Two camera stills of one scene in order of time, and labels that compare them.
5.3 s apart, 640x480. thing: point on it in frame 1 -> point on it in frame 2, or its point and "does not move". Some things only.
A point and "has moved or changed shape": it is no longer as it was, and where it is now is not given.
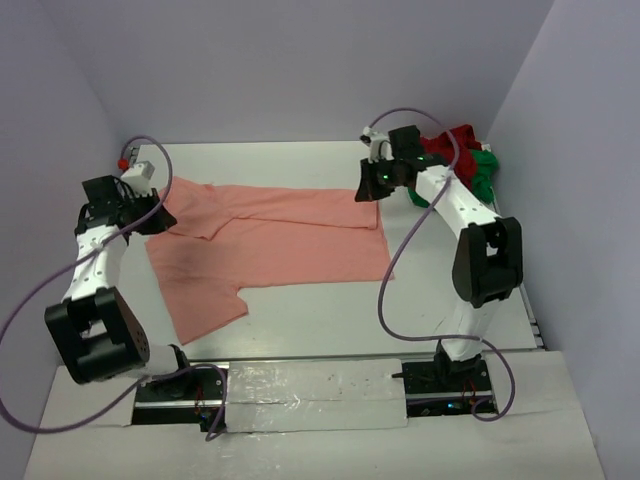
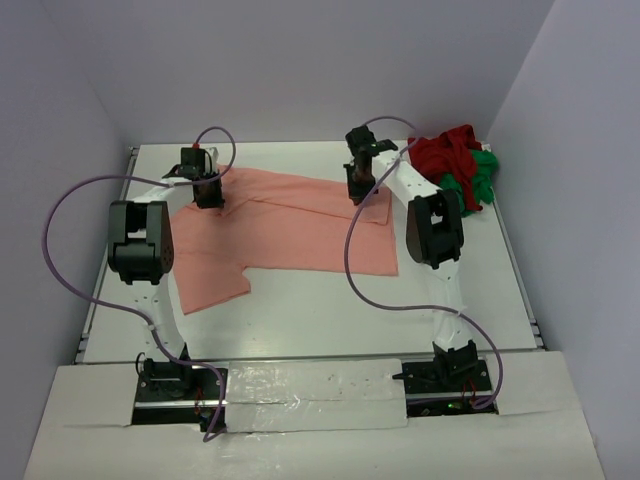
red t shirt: (442, 147) does not move
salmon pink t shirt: (226, 238) has moved or changed shape
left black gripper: (162, 221) -> (215, 201)
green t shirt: (486, 167) does not move
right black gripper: (368, 190) -> (354, 191)
